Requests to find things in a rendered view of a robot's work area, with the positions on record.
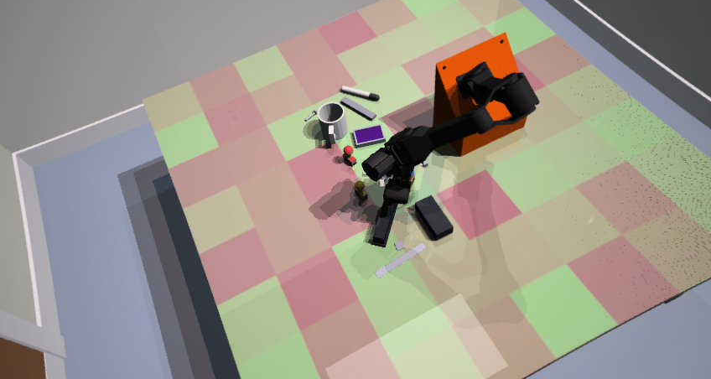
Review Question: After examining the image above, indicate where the grey mug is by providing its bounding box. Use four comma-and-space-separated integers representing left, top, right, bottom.
318, 102, 348, 144

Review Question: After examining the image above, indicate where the white marker with black cap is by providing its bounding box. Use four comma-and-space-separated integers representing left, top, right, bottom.
341, 86, 380, 101

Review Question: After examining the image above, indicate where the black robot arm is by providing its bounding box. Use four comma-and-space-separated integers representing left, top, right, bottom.
361, 61, 539, 182

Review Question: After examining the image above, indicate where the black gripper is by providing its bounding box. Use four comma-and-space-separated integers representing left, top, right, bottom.
383, 166, 414, 205

